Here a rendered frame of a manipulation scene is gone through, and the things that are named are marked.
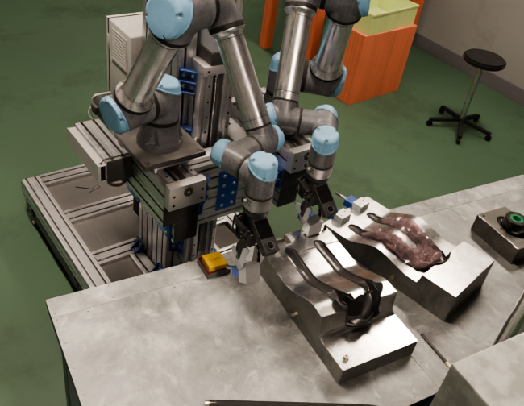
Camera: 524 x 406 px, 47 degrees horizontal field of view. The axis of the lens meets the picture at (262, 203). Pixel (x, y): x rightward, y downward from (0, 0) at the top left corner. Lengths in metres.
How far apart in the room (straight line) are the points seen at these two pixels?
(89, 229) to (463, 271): 1.72
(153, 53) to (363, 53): 3.09
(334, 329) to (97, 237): 1.49
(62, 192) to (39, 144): 0.80
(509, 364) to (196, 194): 1.24
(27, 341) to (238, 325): 1.25
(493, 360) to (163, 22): 1.04
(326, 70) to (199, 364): 1.05
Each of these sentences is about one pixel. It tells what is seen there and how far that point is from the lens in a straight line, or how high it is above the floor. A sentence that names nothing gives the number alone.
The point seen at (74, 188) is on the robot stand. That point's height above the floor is 0.21.
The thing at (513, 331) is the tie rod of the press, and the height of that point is 1.27.
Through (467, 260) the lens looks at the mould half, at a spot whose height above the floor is 0.91.
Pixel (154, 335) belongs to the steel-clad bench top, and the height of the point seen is 0.80.
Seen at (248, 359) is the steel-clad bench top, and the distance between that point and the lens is 1.68.
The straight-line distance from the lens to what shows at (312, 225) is 1.89.
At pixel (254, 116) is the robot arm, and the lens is 1.62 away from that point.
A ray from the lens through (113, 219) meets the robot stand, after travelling 2.98.
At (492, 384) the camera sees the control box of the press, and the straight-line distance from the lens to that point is 0.92.
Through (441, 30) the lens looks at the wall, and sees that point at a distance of 5.98.
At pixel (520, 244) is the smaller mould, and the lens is 2.27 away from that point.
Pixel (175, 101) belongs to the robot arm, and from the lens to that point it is 1.89.
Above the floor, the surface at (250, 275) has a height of 0.94.
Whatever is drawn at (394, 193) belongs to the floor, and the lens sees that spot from 3.85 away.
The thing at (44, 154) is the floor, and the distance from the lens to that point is 3.82.
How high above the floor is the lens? 2.12
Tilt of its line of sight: 37 degrees down
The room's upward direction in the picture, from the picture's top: 10 degrees clockwise
